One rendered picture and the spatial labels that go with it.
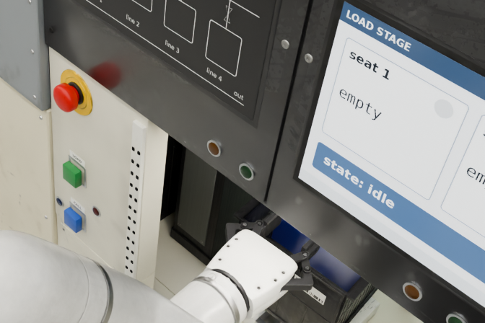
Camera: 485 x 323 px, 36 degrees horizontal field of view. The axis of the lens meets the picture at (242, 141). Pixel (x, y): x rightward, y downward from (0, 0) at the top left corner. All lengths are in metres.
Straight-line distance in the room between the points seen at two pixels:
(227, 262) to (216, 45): 0.35
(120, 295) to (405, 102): 0.32
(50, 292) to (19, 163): 0.67
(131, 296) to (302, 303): 0.52
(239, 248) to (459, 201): 0.43
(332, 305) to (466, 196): 0.56
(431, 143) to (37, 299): 0.35
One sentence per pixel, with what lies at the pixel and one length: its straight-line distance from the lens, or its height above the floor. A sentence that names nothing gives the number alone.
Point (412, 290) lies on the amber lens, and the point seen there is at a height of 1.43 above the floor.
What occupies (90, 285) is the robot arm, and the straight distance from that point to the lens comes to 0.68.
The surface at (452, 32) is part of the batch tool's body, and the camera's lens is 0.60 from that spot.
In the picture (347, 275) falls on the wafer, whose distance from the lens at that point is 1.28.
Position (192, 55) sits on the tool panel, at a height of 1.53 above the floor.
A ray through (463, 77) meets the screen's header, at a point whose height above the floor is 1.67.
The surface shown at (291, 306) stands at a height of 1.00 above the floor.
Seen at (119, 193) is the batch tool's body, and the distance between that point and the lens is 1.07.
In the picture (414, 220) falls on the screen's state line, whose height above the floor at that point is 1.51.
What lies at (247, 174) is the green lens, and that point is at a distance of 0.82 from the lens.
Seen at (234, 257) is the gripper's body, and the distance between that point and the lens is 1.02.
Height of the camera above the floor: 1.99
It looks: 41 degrees down
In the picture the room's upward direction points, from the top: 10 degrees clockwise
